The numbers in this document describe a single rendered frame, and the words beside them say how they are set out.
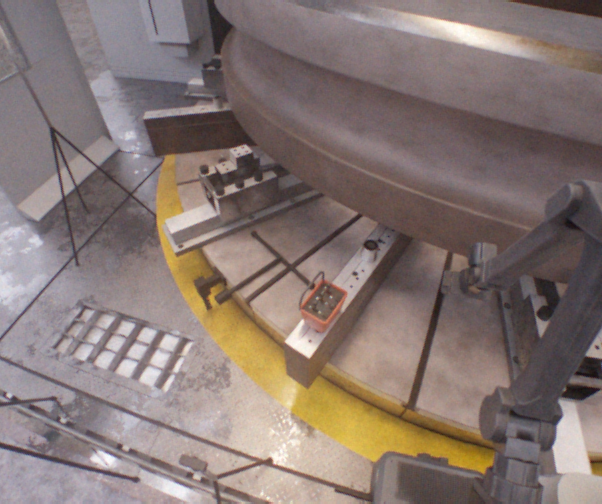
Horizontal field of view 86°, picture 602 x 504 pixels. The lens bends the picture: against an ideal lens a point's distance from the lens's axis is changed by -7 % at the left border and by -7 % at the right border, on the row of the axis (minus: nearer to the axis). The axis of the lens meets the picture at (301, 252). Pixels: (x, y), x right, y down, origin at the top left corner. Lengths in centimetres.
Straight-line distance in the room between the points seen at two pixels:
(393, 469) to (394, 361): 52
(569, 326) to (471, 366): 155
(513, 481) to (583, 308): 30
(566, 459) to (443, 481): 53
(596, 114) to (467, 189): 54
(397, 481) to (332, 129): 171
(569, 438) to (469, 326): 71
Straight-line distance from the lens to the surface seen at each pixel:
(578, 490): 87
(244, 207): 238
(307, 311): 150
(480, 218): 162
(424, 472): 192
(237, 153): 233
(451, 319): 223
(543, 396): 66
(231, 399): 222
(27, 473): 257
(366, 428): 217
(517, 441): 69
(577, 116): 142
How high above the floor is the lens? 208
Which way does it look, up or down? 49 degrees down
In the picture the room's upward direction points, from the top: straight up
